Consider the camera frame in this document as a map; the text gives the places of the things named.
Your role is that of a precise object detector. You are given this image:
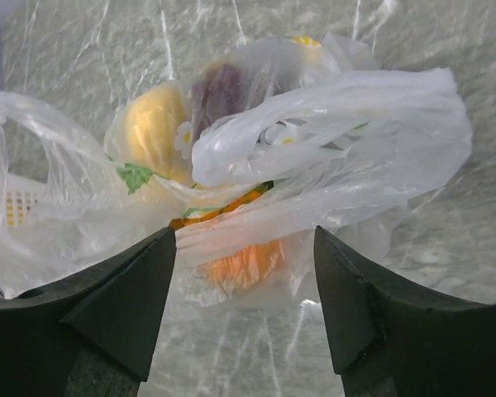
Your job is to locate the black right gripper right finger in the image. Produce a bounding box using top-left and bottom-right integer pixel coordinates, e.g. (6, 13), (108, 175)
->
(313, 227), (496, 396)

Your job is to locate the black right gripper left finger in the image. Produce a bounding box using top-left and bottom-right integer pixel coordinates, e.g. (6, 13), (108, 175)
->
(0, 227), (176, 396)

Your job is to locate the orange fruit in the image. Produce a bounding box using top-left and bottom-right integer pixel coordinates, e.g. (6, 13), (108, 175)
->
(169, 181), (285, 289)

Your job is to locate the clear plastic bag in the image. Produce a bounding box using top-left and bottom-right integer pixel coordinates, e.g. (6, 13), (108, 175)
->
(0, 34), (473, 319)

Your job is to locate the yellow lemon in bag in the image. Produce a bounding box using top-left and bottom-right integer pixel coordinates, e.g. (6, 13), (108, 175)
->
(123, 80), (193, 186)

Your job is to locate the purple fruit in bag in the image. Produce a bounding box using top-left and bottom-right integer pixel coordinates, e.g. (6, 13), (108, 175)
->
(191, 62), (250, 141)

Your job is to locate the white plastic basket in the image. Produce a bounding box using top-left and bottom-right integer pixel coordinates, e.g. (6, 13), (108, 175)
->
(5, 174), (45, 227)

